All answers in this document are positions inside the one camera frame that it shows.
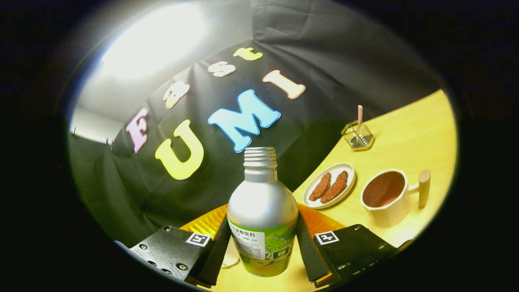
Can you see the pink striped straw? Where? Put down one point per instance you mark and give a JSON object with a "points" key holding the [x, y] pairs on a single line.
{"points": [[360, 115]]}

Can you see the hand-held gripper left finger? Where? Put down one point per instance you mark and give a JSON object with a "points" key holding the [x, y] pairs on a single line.
{"points": [[217, 255]]}

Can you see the white oval plate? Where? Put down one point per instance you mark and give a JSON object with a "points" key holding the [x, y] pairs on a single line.
{"points": [[344, 169]]}

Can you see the silver juice bottle green label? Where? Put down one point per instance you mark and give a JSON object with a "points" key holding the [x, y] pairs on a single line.
{"points": [[261, 202]]}

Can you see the wooden table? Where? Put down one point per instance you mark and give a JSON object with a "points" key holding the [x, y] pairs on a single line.
{"points": [[405, 134]]}

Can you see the black backdrop cloth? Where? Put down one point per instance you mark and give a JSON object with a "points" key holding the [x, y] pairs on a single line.
{"points": [[324, 81]]}

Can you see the reddish brown juice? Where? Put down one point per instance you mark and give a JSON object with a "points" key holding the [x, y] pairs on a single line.
{"points": [[383, 188]]}

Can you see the white divided seed dish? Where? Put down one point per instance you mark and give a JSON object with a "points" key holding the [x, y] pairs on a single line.
{"points": [[231, 257]]}

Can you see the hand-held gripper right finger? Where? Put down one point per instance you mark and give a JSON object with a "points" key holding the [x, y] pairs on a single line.
{"points": [[308, 255]]}

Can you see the brown sausage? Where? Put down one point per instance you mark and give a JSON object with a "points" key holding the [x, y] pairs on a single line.
{"points": [[320, 186], [335, 187]]}

